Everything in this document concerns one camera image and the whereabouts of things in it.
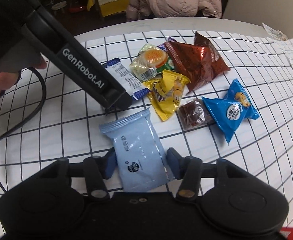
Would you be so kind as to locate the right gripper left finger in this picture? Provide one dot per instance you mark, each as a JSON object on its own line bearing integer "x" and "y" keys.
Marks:
{"x": 109, "y": 162}

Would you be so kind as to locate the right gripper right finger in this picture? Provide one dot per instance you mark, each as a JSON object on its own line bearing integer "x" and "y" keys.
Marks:
{"x": 176, "y": 163}

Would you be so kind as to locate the light blue snack packet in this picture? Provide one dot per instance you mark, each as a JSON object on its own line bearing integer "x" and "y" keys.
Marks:
{"x": 141, "y": 157}

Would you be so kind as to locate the person's left hand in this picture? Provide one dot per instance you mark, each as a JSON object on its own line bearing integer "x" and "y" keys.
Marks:
{"x": 4, "y": 77}

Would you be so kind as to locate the dark brown clear packet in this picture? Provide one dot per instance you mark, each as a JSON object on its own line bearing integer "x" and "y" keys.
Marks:
{"x": 194, "y": 114}

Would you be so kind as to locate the blue cookie packet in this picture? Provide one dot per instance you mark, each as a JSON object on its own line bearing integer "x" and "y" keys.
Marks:
{"x": 229, "y": 111}

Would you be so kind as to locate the yellow candy packet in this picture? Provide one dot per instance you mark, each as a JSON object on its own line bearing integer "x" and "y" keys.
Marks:
{"x": 166, "y": 92}

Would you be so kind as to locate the white checkered tablecloth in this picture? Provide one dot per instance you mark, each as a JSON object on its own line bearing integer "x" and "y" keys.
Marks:
{"x": 46, "y": 116}

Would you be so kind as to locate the white blue snack packet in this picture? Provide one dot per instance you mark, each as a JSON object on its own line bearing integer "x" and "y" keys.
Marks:
{"x": 132, "y": 85}

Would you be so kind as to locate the brown foil snack bag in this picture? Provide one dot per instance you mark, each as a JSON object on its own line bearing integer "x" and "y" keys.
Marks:
{"x": 200, "y": 61}

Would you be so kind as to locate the orange jelly snack packet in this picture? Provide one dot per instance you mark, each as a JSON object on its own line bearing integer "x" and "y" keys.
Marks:
{"x": 150, "y": 62}

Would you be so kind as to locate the pink puffer jacket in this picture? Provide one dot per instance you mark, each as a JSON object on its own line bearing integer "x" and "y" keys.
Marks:
{"x": 142, "y": 9}

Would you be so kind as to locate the white paper tag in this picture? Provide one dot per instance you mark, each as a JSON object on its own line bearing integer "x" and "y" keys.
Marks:
{"x": 276, "y": 34}

